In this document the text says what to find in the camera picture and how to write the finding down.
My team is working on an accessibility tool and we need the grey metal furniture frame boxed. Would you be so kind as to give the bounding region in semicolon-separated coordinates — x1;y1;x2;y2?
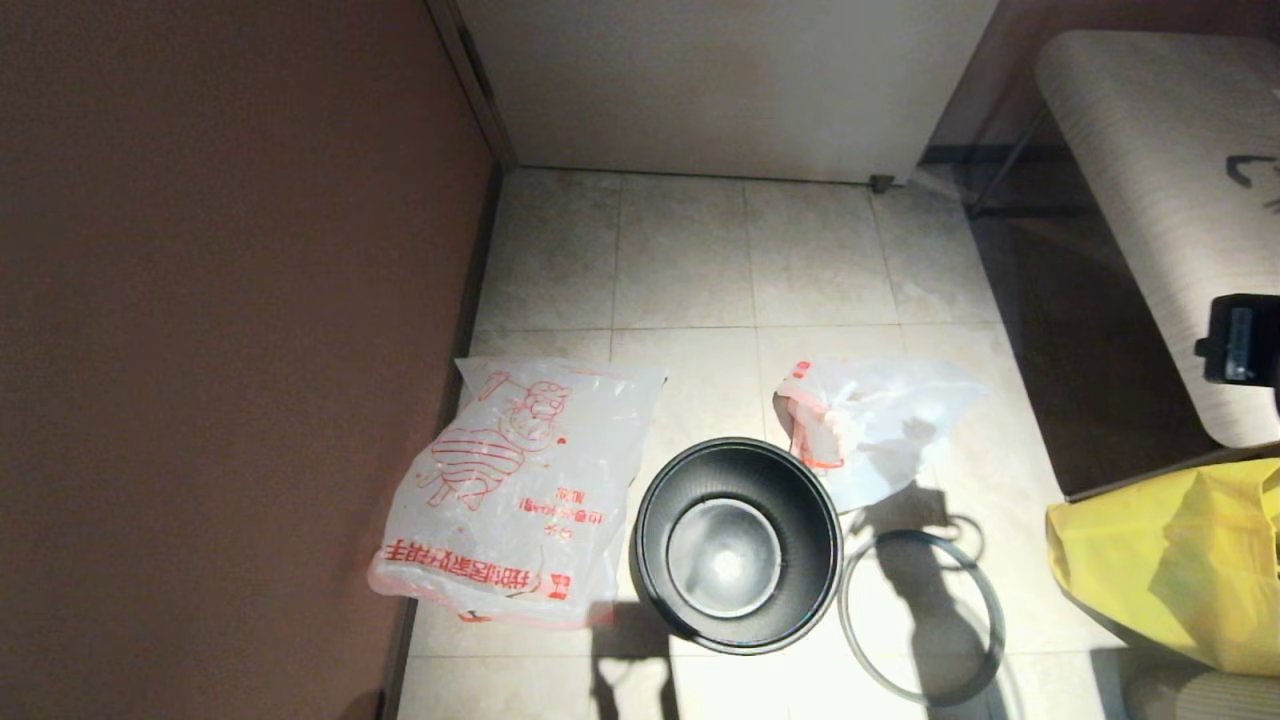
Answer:
918;100;1101;219

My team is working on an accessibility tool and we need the black round trash bin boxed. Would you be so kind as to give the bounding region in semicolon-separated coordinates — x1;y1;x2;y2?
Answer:
632;437;844;656

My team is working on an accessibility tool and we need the grey bin rim ring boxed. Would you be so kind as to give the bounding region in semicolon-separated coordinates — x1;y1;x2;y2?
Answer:
838;530;1006;706

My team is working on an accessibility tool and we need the white cabinet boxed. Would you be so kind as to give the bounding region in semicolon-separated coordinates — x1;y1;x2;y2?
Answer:
455;0;1001;186

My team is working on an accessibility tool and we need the beige wooden table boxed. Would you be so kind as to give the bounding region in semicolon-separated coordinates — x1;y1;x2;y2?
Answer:
1033;30;1280;448

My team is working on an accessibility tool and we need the clear plastic bag red print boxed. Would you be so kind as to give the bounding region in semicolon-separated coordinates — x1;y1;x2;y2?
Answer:
365;357;668;631

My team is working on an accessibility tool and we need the yellow plastic bag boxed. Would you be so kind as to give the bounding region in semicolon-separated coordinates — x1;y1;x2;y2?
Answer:
1045;458;1280;676

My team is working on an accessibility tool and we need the white plastic bag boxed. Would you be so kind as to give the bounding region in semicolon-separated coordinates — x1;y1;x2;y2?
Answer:
775;357;991;513

